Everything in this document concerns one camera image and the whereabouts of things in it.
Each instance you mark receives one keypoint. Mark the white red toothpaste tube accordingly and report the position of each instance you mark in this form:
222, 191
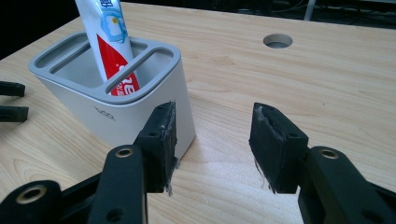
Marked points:
109, 56

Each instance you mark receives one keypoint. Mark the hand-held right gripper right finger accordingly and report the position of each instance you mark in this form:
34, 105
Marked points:
274, 155

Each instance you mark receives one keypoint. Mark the white toothbrush holder grey top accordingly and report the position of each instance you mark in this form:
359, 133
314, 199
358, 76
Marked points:
115, 119

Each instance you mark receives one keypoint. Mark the white metal stand pole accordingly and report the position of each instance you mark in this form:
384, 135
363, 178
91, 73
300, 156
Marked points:
309, 9

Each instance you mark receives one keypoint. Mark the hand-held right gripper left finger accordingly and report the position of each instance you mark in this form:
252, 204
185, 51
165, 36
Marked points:
157, 155

